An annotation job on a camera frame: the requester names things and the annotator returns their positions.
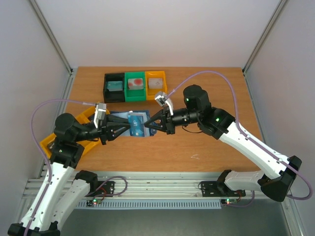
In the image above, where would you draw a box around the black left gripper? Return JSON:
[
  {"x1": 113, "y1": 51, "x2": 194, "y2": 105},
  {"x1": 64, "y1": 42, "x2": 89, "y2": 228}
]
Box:
[{"x1": 74, "y1": 114, "x2": 131, "y2": 145}]

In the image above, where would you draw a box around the blue zip card holder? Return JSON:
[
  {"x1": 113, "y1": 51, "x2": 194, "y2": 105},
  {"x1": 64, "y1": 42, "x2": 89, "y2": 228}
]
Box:
[{"x1": 110, "y1": 110, "x2": 157, "y2": 137}]

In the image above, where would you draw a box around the blue VIP credit card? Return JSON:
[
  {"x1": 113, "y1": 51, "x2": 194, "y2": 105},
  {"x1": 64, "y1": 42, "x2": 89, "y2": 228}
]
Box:
[{"x1": 128, "y1": 113, "x2": 146, "y2": 137}]

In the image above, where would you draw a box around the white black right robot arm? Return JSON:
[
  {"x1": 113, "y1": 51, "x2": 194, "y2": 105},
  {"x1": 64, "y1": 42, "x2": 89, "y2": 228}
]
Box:
[{"x1": 144, "y1": 85, "x2": 302, "y2": 202}]

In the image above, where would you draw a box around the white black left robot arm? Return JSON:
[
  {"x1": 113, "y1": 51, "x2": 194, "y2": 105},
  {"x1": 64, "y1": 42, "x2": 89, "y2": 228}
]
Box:
[{"x1": 7, "y1": 112, "x2": 130, "y2": 236}]

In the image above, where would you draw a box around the yellow bin with blue cards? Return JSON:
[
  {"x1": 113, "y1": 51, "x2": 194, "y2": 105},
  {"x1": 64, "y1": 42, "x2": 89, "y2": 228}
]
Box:
[{"x1": 78, "y1": 102, "x2": 110, "y2": 125}]

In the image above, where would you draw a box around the yellow bin with red cards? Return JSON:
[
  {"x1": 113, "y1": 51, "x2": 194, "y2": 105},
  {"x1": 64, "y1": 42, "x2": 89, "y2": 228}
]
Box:
[{"x1": 80, "y1": 140, "x2": 101, "y2": 156}]

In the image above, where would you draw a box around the grey white card stack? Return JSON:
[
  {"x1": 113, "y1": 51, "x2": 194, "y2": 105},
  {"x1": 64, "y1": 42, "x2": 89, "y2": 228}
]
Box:
[{"x1": 148, "y1": 78, "x2": 163, "y2": 89}]

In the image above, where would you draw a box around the teal card stack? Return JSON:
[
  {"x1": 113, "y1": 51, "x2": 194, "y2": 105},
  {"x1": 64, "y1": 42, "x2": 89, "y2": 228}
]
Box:
[{"x1": 106, "y1": 81, "x2": 123, "y2": 92}]

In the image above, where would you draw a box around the red white card stack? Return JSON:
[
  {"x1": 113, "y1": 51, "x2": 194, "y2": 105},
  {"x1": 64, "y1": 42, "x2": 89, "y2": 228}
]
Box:
[{"x1": 127, "y1": 78, "x2": 144, "y2": 90}]

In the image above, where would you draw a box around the green bin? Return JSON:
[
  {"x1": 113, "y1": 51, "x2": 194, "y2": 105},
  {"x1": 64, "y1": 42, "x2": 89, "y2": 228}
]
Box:
[{"x1": 125, "y1": 71, "x2": 146, "y2": 102}]

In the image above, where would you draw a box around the black bin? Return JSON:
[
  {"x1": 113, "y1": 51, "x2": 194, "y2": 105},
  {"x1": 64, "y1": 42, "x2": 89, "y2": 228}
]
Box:
[{"x1": 103, "y1": 73, "x2": 125, "y2": 103}]

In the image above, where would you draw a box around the yellow bin at table back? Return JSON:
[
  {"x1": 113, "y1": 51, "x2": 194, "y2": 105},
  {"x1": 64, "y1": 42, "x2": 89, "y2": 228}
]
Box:
[{"x1": 145, "y1": 71, "x2": 167, "y2": 101}]

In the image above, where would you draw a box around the left small circuit board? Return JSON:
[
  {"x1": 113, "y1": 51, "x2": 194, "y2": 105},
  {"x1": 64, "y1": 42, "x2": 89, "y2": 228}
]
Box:
[{"x1": 86, "y1": 199, "x2": 102, "y2": 207}]

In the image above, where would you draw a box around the small circuit board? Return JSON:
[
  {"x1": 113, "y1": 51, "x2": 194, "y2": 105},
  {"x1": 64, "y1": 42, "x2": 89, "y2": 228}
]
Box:
[
  {"x1": 86, "y1": 199, "x2": 102, "y2": 207},
  {"x1": 221, "y1": 198, "x2": 238, "y2": 205}
]

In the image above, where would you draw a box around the right small circuit board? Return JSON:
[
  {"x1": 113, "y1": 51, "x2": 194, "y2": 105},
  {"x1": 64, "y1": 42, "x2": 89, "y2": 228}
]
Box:
[{"x1": 221, "y1": 198, "x2": 238, "y2": 205}]

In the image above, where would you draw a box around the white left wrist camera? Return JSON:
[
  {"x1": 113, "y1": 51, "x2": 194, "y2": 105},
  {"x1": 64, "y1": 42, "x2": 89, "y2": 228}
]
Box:
[{"x1": 93, "y1": 102, "x2": 107, "y2": 128}]

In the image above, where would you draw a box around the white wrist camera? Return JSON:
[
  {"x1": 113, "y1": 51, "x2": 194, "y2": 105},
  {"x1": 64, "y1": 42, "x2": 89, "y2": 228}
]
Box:
[
  {"x1": 155, "y1": 91, "x2": 174, "y2": 116},
  {"x1": 93, "y1": 102, "x2": 107, "y2": 128}
]

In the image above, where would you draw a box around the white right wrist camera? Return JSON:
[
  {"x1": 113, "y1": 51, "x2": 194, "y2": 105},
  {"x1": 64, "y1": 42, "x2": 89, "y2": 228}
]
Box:
[{"x1": 155, "y1": 91, "x2": 174, "y2": 116}]

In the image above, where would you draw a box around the aluminium rail base frame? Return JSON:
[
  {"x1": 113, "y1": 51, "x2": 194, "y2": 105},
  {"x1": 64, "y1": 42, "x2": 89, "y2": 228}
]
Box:
[{"x1": 22, "y1": 157, "x2": 293, "y2": 200}]

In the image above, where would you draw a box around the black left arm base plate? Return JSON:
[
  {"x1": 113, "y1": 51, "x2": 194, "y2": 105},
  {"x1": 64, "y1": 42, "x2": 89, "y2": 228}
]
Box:
[{"x1": 90, "y1": 181, "x2": 115, "y2": 197}]

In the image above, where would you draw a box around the grey slotted cable duct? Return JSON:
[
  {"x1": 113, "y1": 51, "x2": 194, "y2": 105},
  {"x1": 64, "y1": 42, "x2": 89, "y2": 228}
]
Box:
[{"x1": 75, "y1": 199, "x2": 221, "y2": 210}]

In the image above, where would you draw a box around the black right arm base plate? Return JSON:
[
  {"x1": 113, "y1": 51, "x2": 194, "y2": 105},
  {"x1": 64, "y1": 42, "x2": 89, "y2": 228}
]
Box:
[{"x1": 198, "y1": 181, "x2": 246, "y2": 197}]

